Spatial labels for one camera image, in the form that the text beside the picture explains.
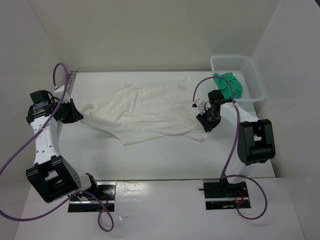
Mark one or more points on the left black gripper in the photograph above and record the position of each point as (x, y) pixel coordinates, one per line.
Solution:
(75, 115)

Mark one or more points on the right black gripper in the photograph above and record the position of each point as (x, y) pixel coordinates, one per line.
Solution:
(207, 126)

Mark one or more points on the white tank top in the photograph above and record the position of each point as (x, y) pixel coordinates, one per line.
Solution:
(138, 112)

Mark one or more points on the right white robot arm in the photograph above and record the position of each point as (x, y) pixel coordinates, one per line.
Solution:
(254, 138)

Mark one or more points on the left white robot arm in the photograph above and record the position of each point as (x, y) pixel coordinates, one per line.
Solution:
(51, 175)

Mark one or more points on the green tank top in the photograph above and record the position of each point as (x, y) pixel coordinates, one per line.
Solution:
(225, 88)

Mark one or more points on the white plastic basket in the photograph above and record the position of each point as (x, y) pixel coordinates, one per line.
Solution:
(243, 70)

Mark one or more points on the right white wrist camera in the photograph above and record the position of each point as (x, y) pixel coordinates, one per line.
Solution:
(199, 104)

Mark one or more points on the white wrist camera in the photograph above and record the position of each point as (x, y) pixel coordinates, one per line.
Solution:
(199, 104)
(61, 93)

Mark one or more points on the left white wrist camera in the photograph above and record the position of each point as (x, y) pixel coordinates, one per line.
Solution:
(61, 93)

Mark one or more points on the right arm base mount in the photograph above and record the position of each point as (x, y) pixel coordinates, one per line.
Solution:
(220, 194)

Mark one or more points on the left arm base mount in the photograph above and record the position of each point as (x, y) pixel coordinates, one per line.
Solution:
(105, 192)

